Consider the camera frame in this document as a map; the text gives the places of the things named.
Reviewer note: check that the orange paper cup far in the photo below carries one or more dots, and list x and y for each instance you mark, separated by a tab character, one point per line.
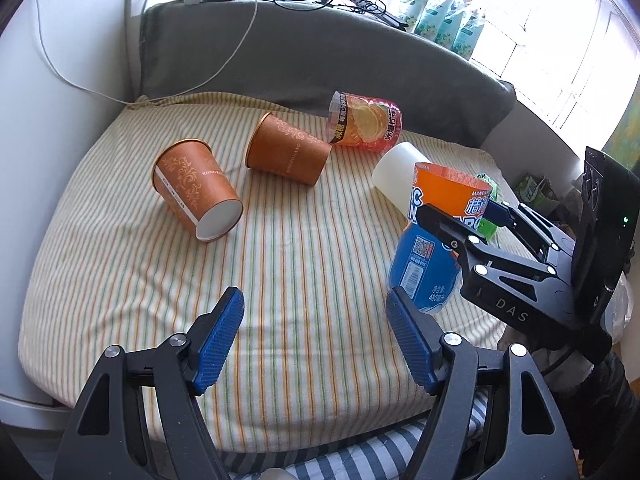
280	148

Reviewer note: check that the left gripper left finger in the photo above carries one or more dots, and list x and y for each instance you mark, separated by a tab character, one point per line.
107	434

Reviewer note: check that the teal pouch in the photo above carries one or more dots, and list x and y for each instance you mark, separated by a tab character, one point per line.
410	12
451	23
469	34
432	17

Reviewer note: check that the red orange fruit label cup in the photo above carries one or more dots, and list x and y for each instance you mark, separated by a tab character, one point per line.
371	124

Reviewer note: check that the orange paper cup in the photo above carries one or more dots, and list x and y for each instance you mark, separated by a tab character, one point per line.
197	190
280	148

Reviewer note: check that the blue orange Arctic Ocean cup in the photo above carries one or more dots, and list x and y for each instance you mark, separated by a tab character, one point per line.
423	266

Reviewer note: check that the white plastic cup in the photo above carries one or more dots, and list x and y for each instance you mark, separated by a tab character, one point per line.
393	174

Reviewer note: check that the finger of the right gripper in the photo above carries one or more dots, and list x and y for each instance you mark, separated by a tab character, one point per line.
450	232
540	237

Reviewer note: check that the orange paper cup near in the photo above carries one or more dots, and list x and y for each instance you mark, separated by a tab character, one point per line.
197	190

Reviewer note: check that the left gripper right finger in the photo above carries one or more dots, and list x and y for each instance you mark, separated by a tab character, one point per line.
493	417

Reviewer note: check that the white window frame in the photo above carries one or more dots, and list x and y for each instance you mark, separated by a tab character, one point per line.
564	57

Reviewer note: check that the green paper shopping bag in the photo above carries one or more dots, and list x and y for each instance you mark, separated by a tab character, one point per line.
537	193

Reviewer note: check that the grey sofa back cushion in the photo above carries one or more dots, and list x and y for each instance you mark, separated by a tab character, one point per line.
299	59

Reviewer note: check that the blue white striped cloth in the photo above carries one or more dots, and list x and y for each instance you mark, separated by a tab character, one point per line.
360	454

